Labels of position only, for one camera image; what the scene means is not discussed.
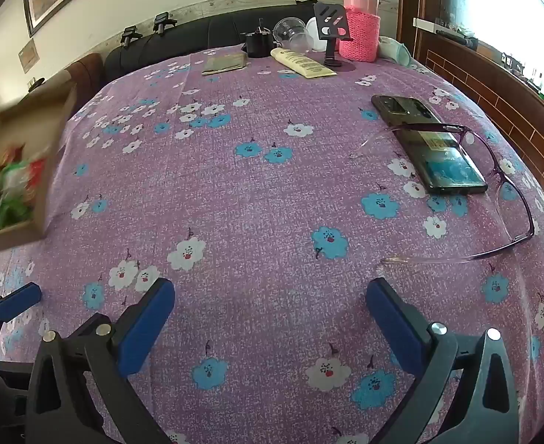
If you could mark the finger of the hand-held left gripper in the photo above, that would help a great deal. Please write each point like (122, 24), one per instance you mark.
(17, 303)

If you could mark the black leather sofa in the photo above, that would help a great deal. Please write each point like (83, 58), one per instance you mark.
(184, 37)

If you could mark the olive booklet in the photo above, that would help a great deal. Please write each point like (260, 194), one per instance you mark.
(223, 64)

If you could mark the pink thermos with knit sleeve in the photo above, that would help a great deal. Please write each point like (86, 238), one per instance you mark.
(357, 37)

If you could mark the brown fabric armchair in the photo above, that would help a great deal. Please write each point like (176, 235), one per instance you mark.
(87, 69)

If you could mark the small black container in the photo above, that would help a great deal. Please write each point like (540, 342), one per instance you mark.
(258, 46)

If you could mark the pile of snack packets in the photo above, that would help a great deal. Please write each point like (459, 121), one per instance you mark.
(13, 185)

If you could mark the dark long object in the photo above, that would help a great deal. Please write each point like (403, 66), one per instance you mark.
(457, 37)

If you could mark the black phone stand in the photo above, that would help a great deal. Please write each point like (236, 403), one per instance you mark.
(331, 48)

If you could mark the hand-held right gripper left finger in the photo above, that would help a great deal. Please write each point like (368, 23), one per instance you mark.
(147, 323)

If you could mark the clear purple eyeglasses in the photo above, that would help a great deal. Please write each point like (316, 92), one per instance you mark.
(429, 127)

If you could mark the cream lotion tube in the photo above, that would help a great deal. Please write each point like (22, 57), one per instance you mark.
(299, 62)

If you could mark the shallow cardboard box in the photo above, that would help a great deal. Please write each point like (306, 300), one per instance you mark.
(54, 148)

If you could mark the pale green cloth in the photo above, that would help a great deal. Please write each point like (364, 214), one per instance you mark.
(394, 51)

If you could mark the black clamp device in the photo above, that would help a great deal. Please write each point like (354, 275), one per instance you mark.
(163, 22)
(131, 37)

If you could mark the wooden wall plaque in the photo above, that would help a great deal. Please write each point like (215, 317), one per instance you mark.
(28, 55)

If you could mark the dark smartphone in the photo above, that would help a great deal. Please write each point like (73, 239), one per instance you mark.
(443, 166)

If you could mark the white round container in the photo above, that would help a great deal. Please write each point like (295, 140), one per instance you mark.
(314, 41)

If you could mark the small flat black object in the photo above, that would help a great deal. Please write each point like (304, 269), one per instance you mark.
(306, 1)

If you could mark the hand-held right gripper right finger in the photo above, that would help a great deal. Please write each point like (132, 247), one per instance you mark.
(392, 323)

